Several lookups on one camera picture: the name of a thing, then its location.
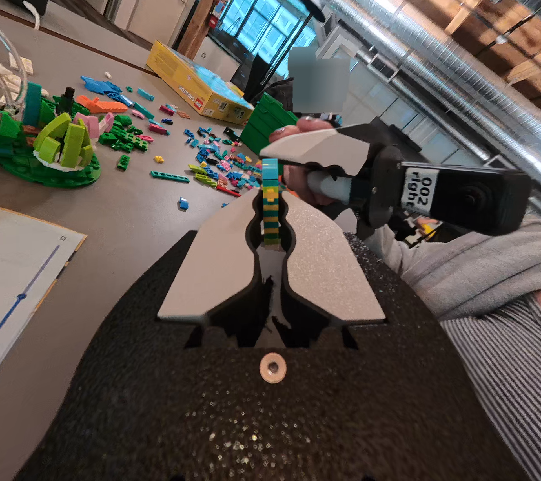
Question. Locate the red bar brick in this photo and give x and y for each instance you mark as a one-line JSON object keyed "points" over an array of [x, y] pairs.
{"points": [[228, 191]]}

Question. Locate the white flat brick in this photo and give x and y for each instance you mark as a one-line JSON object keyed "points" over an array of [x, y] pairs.
{"points": [[25, 65]]}

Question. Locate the pile of colourful bricks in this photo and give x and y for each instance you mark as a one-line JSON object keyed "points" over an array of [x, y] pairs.
{"points": [[224, 164]]}

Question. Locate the orange brick separator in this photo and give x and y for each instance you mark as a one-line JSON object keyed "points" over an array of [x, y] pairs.
{"points": [[95, 104]]}

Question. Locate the person's right forearm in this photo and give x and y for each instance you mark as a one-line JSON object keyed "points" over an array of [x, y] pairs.
{"points": [[465, 269]]}

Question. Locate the red fire extinguisher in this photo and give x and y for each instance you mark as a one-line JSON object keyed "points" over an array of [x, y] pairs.
{"points": [[217, 11]]}

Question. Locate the yellow brick set box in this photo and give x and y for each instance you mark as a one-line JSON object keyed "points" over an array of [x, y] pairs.
{"points": [[194, 83]]}

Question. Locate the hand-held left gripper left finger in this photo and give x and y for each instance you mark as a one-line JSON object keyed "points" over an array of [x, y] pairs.
{"points": [[215, 269]]}

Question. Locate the stacked green plastic bins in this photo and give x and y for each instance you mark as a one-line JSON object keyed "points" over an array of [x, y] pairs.
{"points": [[266, 125]]}

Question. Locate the long teal plate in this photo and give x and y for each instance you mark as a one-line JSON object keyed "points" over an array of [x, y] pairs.
{"points": [[169, 177]]}

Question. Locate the brick flower model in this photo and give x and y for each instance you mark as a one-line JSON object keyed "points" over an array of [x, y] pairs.
{"points": [[72, 142]]}

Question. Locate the lime curved slope brick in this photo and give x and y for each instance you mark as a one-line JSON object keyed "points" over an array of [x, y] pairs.
{"points": [[198, 170]]}

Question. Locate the grey desk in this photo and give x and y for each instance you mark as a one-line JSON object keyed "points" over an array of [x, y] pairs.
{"points": [[126, 214]]}

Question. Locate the person's right hand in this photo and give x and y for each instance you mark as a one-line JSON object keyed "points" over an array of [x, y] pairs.
{"points": [[300, 189]]}

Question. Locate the black floor lamp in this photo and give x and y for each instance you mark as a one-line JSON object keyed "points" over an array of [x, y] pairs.
{"points": [[313, 9]]}

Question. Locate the pile of green bricks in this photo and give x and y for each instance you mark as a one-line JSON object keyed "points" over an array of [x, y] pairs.
{"points": [[122, 136]]}

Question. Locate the black bracket brick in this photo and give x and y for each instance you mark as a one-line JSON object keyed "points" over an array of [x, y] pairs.
{"points": [[231, 134]]}

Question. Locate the cluster of blue bricks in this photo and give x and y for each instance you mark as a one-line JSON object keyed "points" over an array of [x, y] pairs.
{"points": [[101, 85]]}

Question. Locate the lime stepped brick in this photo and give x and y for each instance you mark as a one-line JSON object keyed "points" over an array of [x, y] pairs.
{"points": [[206, 180]]}

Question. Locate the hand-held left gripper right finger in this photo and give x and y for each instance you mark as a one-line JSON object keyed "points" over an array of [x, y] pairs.
{"points": [[334, 273]]}

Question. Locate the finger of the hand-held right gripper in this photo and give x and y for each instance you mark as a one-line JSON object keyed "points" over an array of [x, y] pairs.
{"points": [[321, 147]]}

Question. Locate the brick instruction booklet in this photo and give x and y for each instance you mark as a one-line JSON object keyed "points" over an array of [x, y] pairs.
{"points": [[29, 278]]}

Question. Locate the striped brick fish model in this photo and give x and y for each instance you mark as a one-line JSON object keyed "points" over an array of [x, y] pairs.
{"points": [[271, 210]]}

